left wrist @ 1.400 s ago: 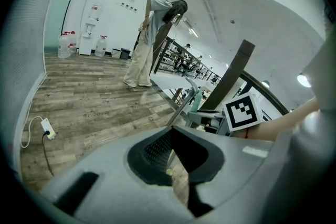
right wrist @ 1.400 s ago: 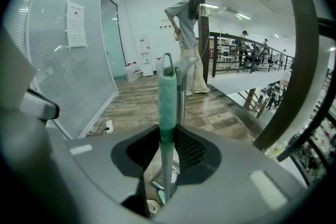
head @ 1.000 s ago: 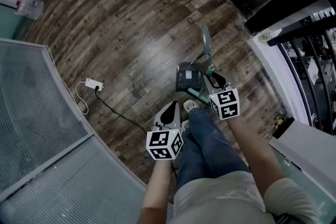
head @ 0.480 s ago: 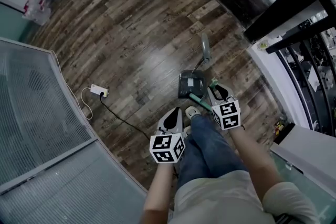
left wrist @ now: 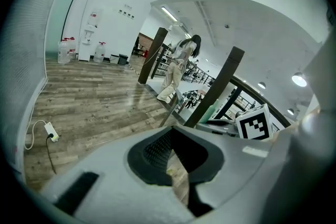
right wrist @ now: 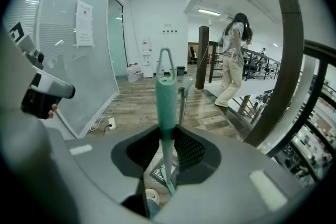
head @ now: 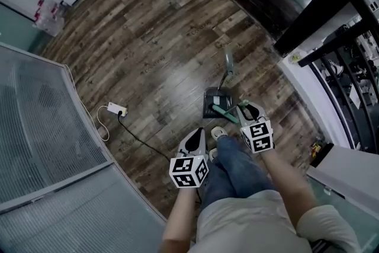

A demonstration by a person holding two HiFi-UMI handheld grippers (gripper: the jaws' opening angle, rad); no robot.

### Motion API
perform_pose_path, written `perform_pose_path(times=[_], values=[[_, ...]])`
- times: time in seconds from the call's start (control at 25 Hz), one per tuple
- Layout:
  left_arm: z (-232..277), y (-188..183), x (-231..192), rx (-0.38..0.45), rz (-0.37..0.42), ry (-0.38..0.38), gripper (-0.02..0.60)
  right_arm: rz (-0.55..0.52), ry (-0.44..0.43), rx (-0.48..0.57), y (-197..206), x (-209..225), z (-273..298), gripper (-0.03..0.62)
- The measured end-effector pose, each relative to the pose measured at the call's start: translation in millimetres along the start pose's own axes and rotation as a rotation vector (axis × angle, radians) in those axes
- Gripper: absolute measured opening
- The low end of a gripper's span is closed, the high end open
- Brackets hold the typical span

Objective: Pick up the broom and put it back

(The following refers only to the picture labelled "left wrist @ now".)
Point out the white window blind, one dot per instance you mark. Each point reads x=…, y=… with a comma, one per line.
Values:
x=21, y=65

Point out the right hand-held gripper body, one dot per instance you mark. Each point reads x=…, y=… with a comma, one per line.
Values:
x=253, y=126

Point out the clear water jug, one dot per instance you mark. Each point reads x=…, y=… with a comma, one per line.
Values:
x=99, y=52
x=72, y=47
x=63, y=52

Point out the long ceiling tube light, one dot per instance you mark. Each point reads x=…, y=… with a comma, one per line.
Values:
x=168, y=13

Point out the dark brown wooden post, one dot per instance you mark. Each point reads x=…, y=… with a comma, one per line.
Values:
x=218, y=86
x=152, y=56

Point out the round pendant lamp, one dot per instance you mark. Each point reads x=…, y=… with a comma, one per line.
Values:
x=299, y=80
x=261, y=85
x=290, y=111

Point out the dark grey trash bin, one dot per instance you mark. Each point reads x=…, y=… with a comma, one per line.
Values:
x=123, y=59

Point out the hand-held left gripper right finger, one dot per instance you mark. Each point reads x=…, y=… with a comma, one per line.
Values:
x=236, y=162

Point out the row of wall switches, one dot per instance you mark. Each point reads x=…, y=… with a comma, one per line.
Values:
x=126, y=13

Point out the frosted glass door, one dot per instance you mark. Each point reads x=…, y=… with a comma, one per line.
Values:
x=65, y=8

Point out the white power strip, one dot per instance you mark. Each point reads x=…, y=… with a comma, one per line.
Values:
x=51, y=131

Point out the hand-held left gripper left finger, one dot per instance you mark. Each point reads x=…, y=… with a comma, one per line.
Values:
x=113, y=186

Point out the white trash bin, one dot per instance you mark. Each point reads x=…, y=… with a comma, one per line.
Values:
x=114, y=59

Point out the white water dispenser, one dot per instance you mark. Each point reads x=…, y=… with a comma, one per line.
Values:
x=86, y=44

